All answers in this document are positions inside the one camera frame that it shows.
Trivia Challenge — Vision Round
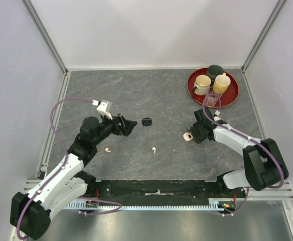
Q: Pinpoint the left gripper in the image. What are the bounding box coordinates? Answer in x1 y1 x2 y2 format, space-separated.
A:
92 111 137 146

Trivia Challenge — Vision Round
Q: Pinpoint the white earbud charging case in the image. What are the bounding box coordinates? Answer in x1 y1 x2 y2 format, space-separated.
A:
183 132 194 142

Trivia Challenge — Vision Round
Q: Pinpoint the black earbud charging case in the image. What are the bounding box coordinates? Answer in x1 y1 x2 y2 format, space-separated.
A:
141 117 153 126

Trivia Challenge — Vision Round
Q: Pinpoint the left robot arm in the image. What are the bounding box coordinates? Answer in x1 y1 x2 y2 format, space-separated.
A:
10 114 137 240

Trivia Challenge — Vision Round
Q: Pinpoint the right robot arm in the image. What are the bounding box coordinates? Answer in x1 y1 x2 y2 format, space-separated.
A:
184 108 289 198

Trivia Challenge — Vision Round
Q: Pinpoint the clear drinking glass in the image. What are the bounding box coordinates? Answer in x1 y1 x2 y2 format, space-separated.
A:
204 86 222 107

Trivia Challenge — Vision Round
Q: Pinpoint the red round tray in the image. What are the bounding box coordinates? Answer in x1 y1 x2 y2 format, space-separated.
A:
187 67 239 108

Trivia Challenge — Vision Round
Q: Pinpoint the yellow mug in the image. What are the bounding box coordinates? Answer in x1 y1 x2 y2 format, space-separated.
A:
213 74 231 95

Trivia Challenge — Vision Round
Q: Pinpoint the dark green mug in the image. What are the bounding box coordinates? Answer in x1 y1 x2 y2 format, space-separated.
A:
206 64 224 81

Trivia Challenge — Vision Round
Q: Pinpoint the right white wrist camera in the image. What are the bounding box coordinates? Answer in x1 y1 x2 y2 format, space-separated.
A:
213 110 221 122

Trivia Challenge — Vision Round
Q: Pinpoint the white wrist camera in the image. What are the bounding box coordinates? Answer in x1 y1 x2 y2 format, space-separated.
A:
213 110 221 122
96 100 113 120

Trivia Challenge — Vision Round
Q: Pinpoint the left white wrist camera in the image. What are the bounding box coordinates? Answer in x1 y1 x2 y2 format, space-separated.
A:
96 100 113 120

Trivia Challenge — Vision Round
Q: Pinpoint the white mug black handle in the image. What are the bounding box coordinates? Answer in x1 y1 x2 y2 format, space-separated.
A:
192 75 211 96

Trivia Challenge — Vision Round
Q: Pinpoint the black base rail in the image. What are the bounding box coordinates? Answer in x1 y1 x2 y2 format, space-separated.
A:
95 180 246 199

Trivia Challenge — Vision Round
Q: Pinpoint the white cable duct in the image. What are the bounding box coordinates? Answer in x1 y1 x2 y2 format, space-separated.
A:
64 198 232 211

